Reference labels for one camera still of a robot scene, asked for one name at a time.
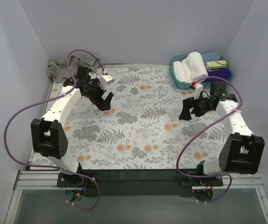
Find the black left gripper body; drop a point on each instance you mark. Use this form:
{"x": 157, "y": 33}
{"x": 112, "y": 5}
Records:
{"x": 97, "y": 98}

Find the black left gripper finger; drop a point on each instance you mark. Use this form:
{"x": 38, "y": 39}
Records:
{"x": 106, "y": 104}
{"x": 99, "y": 103}

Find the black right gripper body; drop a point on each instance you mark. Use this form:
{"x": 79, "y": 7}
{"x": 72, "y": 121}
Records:
{"x": 193, "y": 108}

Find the white towel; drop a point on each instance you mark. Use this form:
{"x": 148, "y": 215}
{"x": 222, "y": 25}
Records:
{"x": 186, "y": 71}
{"x": 196, "y": 66}
{"x": 178, "y": 71}

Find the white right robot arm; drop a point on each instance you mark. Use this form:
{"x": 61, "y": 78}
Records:
{"x": 242, "y": 150}

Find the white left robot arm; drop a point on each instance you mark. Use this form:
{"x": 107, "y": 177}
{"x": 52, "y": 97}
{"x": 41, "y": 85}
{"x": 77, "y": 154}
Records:
{"x": 48, "y": 135}

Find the teal plastic basket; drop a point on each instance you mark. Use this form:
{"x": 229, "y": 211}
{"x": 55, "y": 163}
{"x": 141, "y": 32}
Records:
{"x": 183, "y": 85}

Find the rolled purple towel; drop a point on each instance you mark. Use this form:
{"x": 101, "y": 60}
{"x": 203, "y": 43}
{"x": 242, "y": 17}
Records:
{"x": 222, "y": 73}

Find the crumpled grey towel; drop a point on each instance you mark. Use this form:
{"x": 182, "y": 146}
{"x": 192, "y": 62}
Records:
{"x": 57, "y": 69}

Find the rolled green striped towel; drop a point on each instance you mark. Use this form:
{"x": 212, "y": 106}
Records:
{"x": 215, "y": 65}

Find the floral patterned table mat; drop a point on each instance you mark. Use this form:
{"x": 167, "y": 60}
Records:
{"x": 142, "y": 129}

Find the rolled light blue towel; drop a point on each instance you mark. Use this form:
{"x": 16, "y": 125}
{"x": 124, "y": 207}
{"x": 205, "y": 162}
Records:
{"x": 213, "y": 56}

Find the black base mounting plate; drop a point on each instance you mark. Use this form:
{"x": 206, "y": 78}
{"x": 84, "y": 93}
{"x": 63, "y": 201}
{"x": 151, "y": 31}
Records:
{"x": 146, "y": 182}

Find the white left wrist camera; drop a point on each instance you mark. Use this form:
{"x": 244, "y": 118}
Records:
{"x": 105, "y": 81}

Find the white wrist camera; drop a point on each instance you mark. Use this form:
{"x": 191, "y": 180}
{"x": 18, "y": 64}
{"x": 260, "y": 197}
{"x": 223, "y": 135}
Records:
{"x": 198, "y": 88}
{"x": 105, "y": 81}

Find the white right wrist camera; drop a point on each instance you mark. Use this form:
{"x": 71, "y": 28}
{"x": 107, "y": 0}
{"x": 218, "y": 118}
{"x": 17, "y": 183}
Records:
{"x": 198, "y": 88}

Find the aluminium frame rail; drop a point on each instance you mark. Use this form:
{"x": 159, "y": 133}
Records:
{"x": 136, "y": 197}

